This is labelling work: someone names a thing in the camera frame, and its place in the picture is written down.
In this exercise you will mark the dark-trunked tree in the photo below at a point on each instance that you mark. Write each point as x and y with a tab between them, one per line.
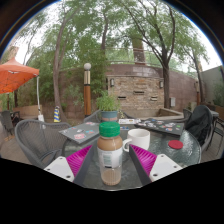
166	83

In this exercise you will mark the wooden lamp post with globe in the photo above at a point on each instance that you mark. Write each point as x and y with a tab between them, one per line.
87	96

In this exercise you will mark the grey laptop with stickers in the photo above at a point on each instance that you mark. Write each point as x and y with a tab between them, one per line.
81	131

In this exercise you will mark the grey wicker chair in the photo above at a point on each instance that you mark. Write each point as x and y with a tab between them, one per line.
36	136
93	117

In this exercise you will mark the white sticker sheet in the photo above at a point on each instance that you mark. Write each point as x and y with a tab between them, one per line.
128	121

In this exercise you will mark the black jacket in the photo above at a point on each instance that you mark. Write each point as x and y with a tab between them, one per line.
200	123

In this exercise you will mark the orange patio umbrella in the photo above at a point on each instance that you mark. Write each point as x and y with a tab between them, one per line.
15	75

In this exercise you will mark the blue sticker sheet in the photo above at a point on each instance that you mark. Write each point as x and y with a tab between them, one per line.
124	128

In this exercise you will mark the flat round red coaster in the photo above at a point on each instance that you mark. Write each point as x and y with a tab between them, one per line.
175	144

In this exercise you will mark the grey chair holding jacket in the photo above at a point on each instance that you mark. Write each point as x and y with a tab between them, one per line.
207	140

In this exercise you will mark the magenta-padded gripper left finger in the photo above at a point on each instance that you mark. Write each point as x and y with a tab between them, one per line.
61	166

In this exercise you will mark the green-capped brown drink bottle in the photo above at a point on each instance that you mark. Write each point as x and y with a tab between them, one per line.
110	146

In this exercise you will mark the white ceramic mug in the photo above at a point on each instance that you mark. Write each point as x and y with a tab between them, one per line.
140	138

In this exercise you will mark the stone brick fountain wall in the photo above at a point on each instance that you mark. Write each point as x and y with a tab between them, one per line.
136	91

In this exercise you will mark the leaning pale-trunked tree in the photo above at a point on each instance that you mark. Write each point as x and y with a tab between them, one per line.
57	83

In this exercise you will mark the green plant in blue pot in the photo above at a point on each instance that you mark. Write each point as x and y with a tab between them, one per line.
109	115

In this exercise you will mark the blue and yellow striped cone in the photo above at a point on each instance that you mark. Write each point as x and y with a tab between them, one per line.
57	115

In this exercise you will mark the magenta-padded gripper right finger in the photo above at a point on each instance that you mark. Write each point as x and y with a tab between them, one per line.
165	166

